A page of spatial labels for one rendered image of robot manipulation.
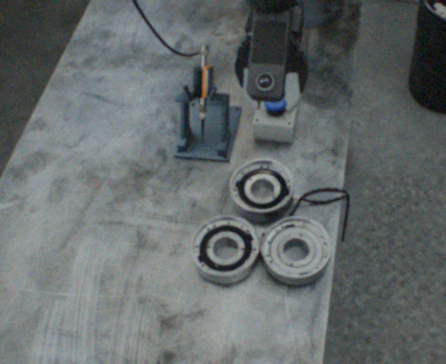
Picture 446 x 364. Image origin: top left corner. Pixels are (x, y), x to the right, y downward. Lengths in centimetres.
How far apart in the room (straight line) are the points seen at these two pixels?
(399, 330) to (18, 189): 113
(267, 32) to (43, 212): 51
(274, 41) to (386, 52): 170
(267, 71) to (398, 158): 137
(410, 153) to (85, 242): 136
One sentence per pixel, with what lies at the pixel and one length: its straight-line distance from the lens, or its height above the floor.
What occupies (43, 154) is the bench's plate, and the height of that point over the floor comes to 80.
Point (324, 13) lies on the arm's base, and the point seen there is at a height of 83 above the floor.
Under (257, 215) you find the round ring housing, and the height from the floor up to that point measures 83.
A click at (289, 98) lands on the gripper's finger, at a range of 82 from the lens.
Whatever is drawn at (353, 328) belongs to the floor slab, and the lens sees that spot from 170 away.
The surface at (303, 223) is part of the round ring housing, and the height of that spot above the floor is 83.
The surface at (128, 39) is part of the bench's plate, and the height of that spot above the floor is 80.
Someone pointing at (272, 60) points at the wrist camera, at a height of 111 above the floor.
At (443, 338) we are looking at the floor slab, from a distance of 174.
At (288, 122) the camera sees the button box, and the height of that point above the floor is 85.
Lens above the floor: 159
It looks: 58 degrees down
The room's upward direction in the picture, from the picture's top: 4 degrees counter-clockwise
